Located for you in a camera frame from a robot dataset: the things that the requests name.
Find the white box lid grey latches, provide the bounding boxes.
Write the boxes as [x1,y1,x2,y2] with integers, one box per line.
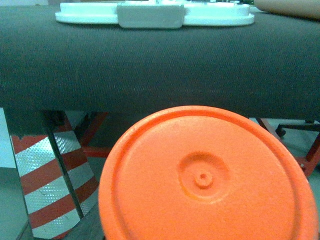
[55,0,255,29]

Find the black office chair base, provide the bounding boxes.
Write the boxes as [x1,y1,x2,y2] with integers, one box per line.
[275,120,320,138]

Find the black cloth table cover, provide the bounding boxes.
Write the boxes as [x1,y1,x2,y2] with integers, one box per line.
[0,5,320,135]

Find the red white striped post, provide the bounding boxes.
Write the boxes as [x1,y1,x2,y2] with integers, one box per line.
[10,129,100,240]

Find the orange cylindrical capacitor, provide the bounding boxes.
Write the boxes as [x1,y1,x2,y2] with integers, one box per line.
[98,106,319,240]

